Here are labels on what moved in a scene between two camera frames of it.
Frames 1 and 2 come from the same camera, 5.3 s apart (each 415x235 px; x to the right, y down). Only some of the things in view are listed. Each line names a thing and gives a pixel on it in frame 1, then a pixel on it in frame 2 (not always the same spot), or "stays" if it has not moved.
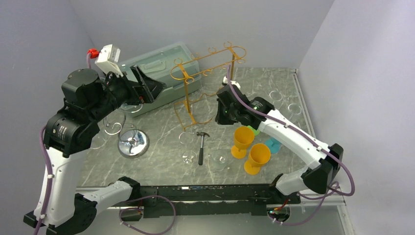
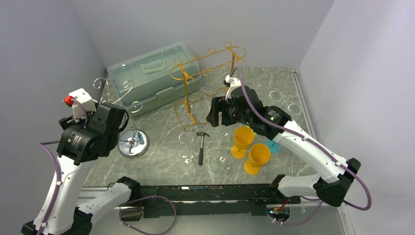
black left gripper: [147, 92] to [67, 121]
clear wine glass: [294, 109] stays
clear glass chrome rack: [189, 157] stays
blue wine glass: [274, 144] stays
